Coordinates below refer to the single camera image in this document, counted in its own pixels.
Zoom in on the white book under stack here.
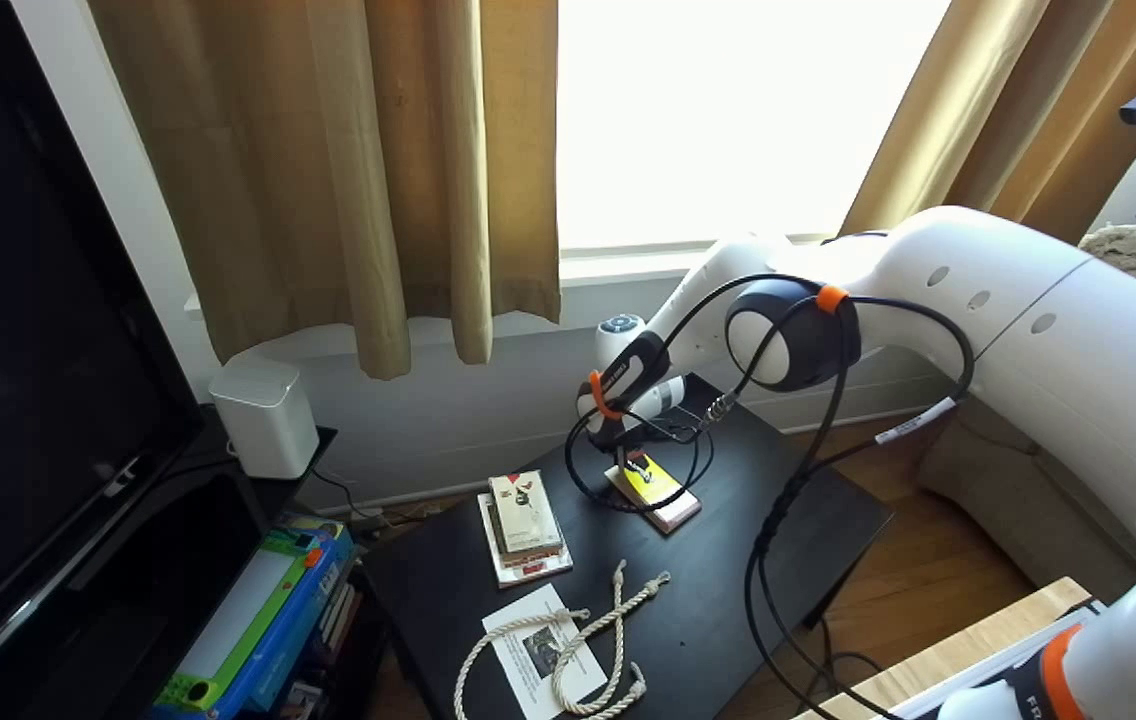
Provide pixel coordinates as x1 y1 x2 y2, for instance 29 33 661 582
474 492 571 590

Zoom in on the black tv stand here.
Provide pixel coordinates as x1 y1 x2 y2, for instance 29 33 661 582
0 426 385 720

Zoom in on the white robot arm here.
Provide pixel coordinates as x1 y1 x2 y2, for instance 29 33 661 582
579 209 1136 720

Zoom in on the white box speaker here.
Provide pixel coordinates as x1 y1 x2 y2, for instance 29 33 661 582
212 366 319 482

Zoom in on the right tan curtain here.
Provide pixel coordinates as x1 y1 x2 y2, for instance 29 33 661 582
844 0 1136 239

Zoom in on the beige armchair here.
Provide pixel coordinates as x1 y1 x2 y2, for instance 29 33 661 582
921 401 1136 599

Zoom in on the black television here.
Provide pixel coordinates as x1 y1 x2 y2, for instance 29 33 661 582
0 0 218 683

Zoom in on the green blue box stack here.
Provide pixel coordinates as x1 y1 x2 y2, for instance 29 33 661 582
149 526 359 720

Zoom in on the white rope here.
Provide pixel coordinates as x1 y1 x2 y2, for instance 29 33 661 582
450 562 675 720

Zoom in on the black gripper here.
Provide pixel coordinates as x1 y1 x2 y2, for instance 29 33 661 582
641 404 710 456

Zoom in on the tan curtain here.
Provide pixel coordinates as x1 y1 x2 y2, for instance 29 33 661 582
844 0 1136 239
89 0 560 382

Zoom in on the white booklet with picture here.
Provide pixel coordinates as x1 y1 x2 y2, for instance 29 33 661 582
485 584 609 720

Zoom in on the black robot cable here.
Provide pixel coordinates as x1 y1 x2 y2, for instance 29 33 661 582
560 272 978 720

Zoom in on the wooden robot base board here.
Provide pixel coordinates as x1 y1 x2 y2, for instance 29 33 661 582
794 578 1093 720

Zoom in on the left tan curtain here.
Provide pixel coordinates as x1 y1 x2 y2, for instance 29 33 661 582
89 0 560 382

